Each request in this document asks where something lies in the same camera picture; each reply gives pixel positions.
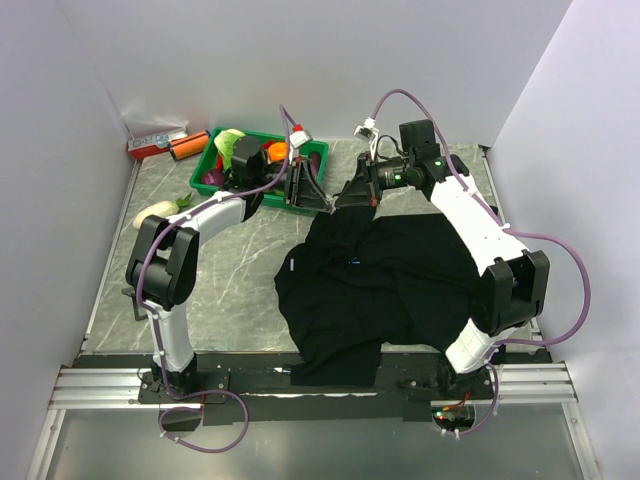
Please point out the white toy radish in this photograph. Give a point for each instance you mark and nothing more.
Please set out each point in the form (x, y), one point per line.
(163, 209)

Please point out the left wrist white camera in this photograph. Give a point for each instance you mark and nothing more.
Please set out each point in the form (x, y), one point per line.
(299, 137)

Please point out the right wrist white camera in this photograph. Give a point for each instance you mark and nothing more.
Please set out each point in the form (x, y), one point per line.
(368, 132)

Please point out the purple toy onion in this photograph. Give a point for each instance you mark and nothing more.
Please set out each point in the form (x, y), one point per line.
(213, 177)

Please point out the wrist white camera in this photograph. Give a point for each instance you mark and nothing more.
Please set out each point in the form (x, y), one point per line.
(299, 137)
(368, 132)

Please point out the orange cylinder can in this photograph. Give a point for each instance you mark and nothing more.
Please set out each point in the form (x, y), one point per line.
(188, 146)

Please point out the black t-shirt garment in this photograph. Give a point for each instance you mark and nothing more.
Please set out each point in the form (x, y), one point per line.
(359, 281)

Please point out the red white box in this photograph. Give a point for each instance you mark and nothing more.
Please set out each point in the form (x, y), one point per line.
(139, 148)

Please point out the small black stand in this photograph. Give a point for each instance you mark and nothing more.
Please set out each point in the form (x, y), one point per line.
(139, 313)

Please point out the white flower brooch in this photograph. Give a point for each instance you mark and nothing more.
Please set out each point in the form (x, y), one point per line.
(331, 205)

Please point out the green toy lettuce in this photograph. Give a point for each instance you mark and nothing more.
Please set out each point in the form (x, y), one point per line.
(224, 142)

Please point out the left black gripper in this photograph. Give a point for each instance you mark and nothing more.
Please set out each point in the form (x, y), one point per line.
(303, 190)

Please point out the green plastic crate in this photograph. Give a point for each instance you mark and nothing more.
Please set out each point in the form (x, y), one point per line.
(209, 160)

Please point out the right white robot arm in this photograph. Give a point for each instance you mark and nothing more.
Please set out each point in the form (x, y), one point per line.
(513, 279)

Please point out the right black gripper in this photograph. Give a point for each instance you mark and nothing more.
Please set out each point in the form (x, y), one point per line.
(362, 190)

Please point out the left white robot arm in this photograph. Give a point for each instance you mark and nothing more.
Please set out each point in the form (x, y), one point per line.
(162, 269)

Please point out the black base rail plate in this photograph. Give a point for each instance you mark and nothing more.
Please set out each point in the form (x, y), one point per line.
(234, 387)

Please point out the purple toy eggplant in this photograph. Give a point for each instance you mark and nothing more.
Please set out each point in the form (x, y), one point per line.
(315, 162)

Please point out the orange toy fruit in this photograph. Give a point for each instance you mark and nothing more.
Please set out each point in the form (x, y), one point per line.
(277, 152)

